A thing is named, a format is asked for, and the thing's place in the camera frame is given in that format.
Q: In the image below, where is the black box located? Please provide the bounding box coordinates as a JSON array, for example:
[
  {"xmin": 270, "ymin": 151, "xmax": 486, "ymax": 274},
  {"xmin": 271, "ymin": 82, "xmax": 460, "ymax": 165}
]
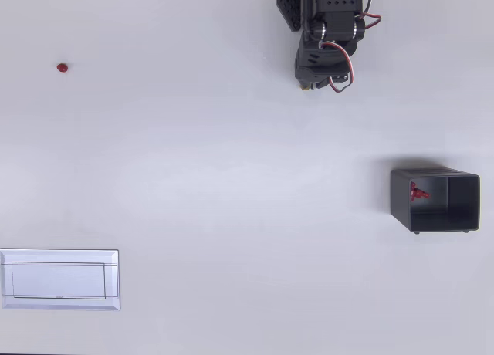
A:
[{"xmin": 389, "ymin": 167, "xmax": 482, "ymax": 235}]

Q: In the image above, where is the red white servo cable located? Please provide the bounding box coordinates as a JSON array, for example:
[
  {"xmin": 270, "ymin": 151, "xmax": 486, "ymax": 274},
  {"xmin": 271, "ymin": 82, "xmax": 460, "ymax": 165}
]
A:
[
  {"xmin": 319, "ymin": 41, "xmax": 355, "ymax": 94},
  {"xmin": 356, "ymin": 12, "xmax": 383, "ymax": 30}
]

